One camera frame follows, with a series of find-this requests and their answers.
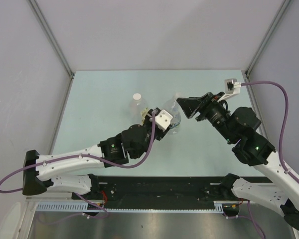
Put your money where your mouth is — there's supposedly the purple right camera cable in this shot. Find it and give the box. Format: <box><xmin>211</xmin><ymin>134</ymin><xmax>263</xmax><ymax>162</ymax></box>
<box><xmin>240</xmin><ymin>81</ymin><xmax>299</xmax><ymax>192</ymax></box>

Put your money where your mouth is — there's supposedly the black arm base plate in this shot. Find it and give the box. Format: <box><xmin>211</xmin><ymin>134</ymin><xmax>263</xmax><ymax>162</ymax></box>
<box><xmin>82</xmin><ymin>176</ymin><xmax>239</xmax><ymax>202</ymax></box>

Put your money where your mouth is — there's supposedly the clear blue-label Pocari bottle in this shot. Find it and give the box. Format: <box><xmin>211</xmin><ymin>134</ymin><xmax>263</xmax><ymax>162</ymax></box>
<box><xmin>162</xmin><ymin>93</ymin><xmax>181</xmax><ymax>134</ymax></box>

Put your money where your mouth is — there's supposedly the white slotted cable duct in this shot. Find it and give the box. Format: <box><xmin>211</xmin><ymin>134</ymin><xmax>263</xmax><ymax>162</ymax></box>
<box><xmin>35</xmin><ymin>202</ymin><xmax>238</xmax><ymax>214</ymax></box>

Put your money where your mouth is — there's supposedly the square clear NFC juice bottle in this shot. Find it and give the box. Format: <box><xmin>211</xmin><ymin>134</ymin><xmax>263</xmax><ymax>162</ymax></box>
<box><xmin>130</xmin><ymin>93</ymin><xmax>149</xmax><ymax>125</ymax></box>

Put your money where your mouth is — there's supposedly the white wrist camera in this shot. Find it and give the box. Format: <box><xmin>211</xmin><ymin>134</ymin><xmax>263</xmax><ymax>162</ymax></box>
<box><xmin>218</xmin><ymin>78</ymin><xmax>241</xmax><ymax>102</ymax></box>
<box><xmin>155</xmin><ymin>110</ymin><xmax>173</xmax><ymax>131</ymax></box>

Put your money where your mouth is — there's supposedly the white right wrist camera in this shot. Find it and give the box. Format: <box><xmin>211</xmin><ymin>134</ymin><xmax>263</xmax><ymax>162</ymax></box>
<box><xmin>218</xmin><ymin>78</ymin><xmax>241</xmax><ymax>102</ymax></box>

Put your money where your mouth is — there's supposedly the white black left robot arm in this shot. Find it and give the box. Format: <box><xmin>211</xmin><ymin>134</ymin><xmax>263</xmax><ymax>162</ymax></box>
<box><xmin>22</xmin><ymin>108</ymin><xmax>173</xmax><ymax>199</ymax></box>

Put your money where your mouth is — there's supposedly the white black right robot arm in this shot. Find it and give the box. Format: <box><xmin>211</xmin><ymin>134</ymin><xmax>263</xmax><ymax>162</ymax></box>
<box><xmin>176</xmin><ymin>92</ymin><xmax>299</xmax><ymax>231</ymax></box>

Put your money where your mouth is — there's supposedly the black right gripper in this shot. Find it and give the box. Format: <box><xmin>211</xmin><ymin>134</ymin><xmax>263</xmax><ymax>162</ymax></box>
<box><xmin>176</xmin><ymin>92</ymin><xmax>236</xmax><ymax>143</ymax></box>

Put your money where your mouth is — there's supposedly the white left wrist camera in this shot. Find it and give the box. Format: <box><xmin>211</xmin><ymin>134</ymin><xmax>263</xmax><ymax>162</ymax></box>
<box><xmin>155</xmin><ymin>110</ymin><xmax>173</xmax><ymax>131</ymax></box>

